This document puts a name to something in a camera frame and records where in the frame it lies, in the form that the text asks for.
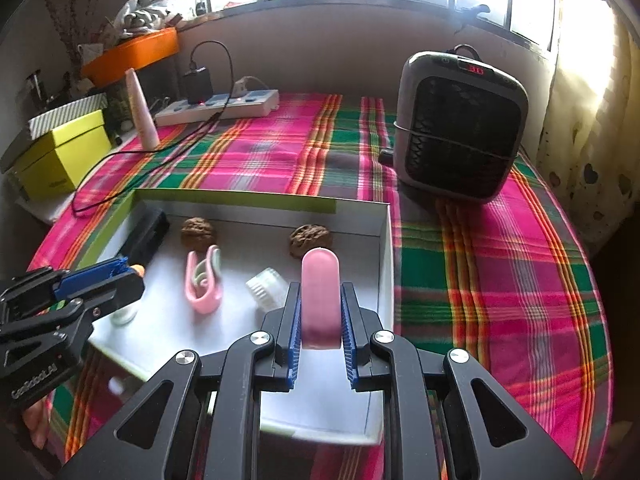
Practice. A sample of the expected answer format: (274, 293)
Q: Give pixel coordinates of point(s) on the striped white box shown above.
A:
(58, 116)

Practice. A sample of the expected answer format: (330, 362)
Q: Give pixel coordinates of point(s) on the green cap mushroom toy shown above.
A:
(124, 315)

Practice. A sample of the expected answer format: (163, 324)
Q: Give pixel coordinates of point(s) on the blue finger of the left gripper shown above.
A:
(73, 282)
(105, 298)

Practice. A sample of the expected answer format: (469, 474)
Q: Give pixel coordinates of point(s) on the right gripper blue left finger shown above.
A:
(293, 309)

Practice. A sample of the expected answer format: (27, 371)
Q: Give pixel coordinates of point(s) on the pink oblong case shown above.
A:
(320, 296)

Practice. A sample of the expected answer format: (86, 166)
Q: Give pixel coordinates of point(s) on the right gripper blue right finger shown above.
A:
(348, 340)

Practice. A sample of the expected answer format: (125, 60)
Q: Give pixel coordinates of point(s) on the beige cosmetic tube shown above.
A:
(140, 113)

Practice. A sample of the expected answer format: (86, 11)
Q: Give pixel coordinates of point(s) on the pink green plaid tablecloth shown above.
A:
(508, 280)

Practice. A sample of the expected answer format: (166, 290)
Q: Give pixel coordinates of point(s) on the grey black space heater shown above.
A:
(459, 124)

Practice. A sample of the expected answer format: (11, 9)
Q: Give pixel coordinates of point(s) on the floral cream curtain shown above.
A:
(589, 147)

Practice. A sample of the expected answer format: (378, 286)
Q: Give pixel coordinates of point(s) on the blue cord orange charm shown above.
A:
(138, 269)

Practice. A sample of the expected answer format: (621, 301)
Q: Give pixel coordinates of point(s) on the black rectangular device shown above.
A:
(143, 242)

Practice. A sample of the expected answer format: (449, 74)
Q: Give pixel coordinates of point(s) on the pink clip holder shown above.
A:
(203, 281)

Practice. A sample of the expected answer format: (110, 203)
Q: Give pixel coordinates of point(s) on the orange tray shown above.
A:
(135, 53)

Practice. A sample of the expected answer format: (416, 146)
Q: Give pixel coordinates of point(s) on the yellow box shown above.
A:
(55, 163)

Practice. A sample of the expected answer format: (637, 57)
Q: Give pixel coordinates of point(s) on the brown walnut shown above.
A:
(197, 234)
(307, 237)

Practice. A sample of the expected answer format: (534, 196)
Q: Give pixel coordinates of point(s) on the white power strip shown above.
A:
(256, 103)

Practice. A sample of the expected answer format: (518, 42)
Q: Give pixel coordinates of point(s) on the white green cardboard tray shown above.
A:
(253, 231)

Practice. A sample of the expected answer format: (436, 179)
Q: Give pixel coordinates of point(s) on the person hand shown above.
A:
(37, 421)

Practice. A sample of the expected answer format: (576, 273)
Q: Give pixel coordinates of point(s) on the black charger adapter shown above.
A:
(197, 84)

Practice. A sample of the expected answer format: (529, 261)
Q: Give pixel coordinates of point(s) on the white round jar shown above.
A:
(268, 289)

